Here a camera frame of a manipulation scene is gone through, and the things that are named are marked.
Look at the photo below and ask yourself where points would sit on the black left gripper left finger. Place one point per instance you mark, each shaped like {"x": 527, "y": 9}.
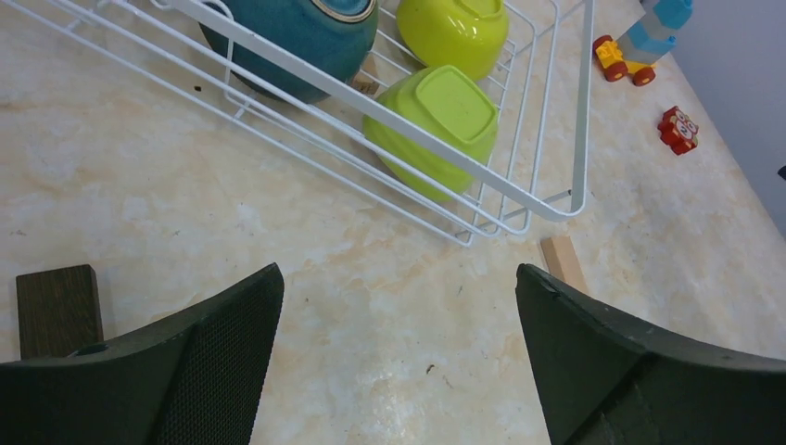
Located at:
{"x": 193, "y": 377}

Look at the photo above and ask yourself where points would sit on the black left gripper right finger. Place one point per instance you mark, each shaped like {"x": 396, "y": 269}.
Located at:
{"x": 605, "y": 376}

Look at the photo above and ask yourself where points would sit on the white wire dish rack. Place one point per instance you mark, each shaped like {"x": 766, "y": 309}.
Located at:
{"x": 162, "y": 41}

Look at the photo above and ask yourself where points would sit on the round lime green bowl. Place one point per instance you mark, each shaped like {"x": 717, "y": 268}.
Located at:
{"x": 468, "y": 35}

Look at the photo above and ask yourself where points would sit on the wooden block under rack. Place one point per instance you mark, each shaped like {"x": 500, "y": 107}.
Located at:
{"x": 365, "y": 81}

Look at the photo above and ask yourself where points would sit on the light wooden block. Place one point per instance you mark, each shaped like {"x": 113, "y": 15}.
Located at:
{"x": 562, "y": 261}

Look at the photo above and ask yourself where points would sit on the dark brown wooden block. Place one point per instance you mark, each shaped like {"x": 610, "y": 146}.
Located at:
{"x": 58, "y": 311}

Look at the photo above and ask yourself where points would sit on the red owl toy block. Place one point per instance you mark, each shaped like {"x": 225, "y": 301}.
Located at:
{"x": 678, "y": 131}

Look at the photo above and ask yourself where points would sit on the square lime green bowl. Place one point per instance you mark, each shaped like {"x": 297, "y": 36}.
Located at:
{"x": 447, "y": 104}

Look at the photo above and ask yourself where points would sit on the blue toy block vehicle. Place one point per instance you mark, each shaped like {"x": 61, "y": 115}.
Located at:
{"x": 634, "y": 53}

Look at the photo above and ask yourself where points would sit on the teal ceramic bowl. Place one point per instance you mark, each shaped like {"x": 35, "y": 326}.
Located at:
{"x": 334, "y": 36}

